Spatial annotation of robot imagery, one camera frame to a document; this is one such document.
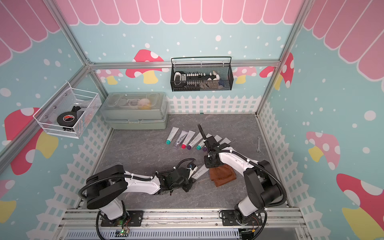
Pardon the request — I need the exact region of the dark cap toothpaste tube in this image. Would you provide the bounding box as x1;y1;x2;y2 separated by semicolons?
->
220;138;231;144
192;165;209;180

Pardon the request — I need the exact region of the teal cap toothpaste tube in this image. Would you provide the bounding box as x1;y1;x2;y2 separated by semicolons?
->
166;127;179;145
196;134;212;150

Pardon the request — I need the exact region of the brown microfiber cloth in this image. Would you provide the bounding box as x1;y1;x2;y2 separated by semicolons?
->
209;165;237;187

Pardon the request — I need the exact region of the purple cap toothpaste tube top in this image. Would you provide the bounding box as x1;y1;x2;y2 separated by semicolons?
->
187;133;203;150

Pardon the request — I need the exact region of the red cap toothpaste tube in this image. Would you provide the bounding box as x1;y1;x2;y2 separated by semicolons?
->
182;131;195;149

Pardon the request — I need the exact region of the silver foil toothpaste tube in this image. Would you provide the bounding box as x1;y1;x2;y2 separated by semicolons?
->
174;131;188;148

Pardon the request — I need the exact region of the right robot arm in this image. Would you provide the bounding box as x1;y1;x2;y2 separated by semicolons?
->
198;124;288;225

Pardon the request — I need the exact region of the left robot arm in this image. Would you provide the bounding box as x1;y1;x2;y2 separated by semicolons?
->
78;158;198;221

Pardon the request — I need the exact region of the silver wrench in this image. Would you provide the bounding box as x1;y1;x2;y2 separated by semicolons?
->
257;136;261;153

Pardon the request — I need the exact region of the black power strip in basket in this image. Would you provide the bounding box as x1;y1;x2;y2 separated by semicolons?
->
171;71;220;88

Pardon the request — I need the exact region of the green plastic storage box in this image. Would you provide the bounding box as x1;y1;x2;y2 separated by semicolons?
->
100;92;169;130

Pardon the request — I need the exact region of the black tape roll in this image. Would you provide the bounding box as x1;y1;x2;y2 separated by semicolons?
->
57;112;79;128

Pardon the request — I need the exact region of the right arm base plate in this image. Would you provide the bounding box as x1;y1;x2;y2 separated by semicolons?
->
219;210;263;227

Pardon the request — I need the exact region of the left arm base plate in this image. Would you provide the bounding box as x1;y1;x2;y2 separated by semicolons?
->
101;210;144;228

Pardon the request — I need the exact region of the black wire mesh basket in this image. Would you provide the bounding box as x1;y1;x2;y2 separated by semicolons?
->
170;57;234;92

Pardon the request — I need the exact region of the white wire basket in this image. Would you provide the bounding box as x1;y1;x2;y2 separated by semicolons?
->
33;83;102;139

